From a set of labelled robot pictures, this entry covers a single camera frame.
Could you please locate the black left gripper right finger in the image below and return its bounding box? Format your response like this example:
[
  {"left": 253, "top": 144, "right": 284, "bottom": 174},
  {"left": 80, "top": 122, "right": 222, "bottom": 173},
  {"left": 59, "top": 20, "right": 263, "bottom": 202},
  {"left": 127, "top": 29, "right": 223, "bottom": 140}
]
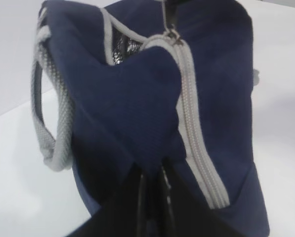
[{"left": 159, "top": 158, "right": 270, "bottom": 237}]

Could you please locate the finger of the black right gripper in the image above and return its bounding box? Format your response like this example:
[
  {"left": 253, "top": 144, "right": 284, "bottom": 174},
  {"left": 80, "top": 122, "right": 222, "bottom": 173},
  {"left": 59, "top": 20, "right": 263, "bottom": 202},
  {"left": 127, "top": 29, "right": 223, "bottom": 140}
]
[{"left": 166, "top": 0, "right": 188, "bottom": 29}]

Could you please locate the navy blue lunch bag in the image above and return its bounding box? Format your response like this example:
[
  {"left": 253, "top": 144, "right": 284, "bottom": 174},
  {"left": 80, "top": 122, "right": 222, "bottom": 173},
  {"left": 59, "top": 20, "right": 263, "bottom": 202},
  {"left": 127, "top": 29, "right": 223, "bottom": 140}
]
[{"left": 31, "top": 0, "right": 258, "bottom": 237}]

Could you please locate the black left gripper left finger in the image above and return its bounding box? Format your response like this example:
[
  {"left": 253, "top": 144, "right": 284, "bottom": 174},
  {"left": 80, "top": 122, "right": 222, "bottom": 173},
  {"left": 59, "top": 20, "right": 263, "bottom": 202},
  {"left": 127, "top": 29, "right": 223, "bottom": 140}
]
[{"left": 69, "top": 164, "right": 145, "bottom": 237}]

